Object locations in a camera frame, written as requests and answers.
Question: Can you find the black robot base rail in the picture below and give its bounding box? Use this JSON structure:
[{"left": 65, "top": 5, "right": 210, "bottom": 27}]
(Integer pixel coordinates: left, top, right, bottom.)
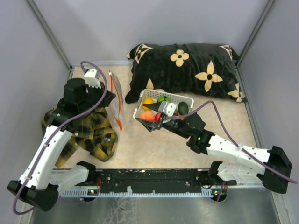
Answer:
[{"left": 78, "top": 168, "right": 223, "bottom": 193}]

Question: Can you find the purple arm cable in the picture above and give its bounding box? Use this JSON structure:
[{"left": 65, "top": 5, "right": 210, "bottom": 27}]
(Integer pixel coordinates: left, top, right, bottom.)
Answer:
[
  {"left": 167, "top": 100, "right": 298, "bottom": 184},
  {"left": 12, "top": 61, "right": 108, "bottom": 215}
]

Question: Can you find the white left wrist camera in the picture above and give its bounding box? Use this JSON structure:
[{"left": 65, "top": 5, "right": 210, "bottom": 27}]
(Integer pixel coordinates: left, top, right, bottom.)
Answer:
[{"left": 84, "top": 69, "right": 101, "bottom": 89}]

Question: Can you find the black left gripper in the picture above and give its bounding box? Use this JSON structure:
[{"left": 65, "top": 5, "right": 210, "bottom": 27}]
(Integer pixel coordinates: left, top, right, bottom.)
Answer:
[{"left": 78, "top": 80, "right": 116, "bottom": 113}]

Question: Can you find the orange peach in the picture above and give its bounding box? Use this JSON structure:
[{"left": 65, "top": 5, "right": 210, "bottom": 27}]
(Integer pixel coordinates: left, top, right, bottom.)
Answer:
[{"left": 140, "top": 111, "right": 155, "bottom": 122}]

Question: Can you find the dark green avocado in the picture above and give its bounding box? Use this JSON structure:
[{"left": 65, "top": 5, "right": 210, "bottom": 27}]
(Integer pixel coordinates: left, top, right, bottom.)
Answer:
[{"left": 178, "top": 101, "right": 189, "bottom": 115}]

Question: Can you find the white perforated plastic basket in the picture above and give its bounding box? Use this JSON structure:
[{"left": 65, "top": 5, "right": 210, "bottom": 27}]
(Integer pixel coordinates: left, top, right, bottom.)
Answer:
[{"left": 133, "top": 89, "right": 194, "bottom": 119}]

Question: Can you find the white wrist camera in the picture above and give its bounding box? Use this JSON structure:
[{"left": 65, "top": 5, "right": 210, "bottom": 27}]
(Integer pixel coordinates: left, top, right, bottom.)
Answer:
[
  {"left": 158, "top": 101, "right": 176, "bottom": 117},
  {"left": 84, "top": 69, "right": 101, "bottom": 89}
]

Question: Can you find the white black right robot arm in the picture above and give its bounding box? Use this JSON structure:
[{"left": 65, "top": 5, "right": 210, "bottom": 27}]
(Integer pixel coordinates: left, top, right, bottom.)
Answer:
[{"left": 138, "top": 101, "right": 297, "bottom": 194}]

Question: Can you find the yellow black plaid shirt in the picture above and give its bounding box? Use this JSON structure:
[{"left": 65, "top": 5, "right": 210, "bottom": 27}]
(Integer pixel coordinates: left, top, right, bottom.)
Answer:
[{"left": 55, "top": 108, "right": 118, "bottom": 167}]

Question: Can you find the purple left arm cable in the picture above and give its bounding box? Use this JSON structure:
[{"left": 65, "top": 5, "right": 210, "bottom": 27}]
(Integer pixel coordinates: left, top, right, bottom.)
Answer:
[{"left": 12, "top": 61, "right": 108, "bottom": 215}]

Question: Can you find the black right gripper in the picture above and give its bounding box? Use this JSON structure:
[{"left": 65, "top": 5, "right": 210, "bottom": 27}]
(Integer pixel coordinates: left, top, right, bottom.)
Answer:
[{"left": 136, "top": 101, "right": 191, "bottom": 139}]

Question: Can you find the aluminium frame rail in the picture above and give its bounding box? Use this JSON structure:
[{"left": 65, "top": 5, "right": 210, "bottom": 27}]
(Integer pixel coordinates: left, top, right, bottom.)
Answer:
[{"left": 37, "top": 184, "right": 281, "bottom": 199}]

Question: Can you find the black floral plush pillow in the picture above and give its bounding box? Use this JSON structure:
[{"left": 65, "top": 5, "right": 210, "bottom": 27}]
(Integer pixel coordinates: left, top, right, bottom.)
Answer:
[{"left": 125, "top": 43, "right": 247, "bottom": 104}]

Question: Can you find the yellow lemon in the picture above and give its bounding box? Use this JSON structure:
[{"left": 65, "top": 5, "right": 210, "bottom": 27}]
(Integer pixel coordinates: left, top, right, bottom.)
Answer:
[{"left": 142, "top": 97, "right": 154, "bottom": 111}]

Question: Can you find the green striped toy melon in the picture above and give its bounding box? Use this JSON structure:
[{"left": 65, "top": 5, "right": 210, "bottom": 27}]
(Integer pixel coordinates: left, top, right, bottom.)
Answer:
[{"left": 157, "top": 96, "right": 171, "bottom": 102}]

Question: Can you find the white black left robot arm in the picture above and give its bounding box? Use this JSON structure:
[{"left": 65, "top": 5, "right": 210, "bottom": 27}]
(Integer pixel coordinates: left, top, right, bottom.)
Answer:
[{"left": 7, "top": 78, "right": 118, "bottom": 211}]

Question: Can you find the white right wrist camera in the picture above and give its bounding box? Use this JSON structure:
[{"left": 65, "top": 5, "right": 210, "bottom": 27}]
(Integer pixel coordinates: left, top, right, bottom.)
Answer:
[{"left": 158, "top": 101, "right": 176, "bottom": 117}]

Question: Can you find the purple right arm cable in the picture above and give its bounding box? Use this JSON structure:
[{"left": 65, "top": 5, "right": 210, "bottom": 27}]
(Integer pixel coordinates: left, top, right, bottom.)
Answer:
[{"left": 167, "top": 100, "right": 298, "bottom": 184}]

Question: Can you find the red apple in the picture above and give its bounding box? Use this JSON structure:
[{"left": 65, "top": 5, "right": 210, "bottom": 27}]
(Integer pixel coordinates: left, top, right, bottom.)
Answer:
[{"left": 154, "top": 112, "right": 161, "bottom": 122}]

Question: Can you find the clear zip bag orange zipper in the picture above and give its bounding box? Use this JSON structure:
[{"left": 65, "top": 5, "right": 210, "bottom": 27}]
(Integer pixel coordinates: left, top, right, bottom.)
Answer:
[{"left": 108, "top": 70, "right": 123, "bottom": 131}]

